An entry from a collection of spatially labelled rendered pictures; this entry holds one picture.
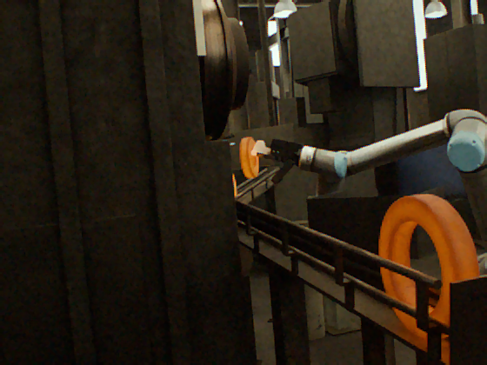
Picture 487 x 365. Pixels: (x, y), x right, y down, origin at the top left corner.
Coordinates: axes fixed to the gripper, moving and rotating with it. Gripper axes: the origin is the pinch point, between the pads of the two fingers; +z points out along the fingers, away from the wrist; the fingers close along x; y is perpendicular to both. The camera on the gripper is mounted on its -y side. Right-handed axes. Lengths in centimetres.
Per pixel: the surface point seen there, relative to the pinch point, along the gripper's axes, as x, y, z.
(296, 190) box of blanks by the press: -179, -31, 9
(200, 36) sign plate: 94, 29, -8
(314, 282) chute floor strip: 116, -12, -46
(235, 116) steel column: -815, 6, 248
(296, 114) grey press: -348, 23, 51
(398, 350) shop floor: -18, -67, -71
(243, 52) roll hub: 55, 31, -7
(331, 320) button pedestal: -48, -71, -41
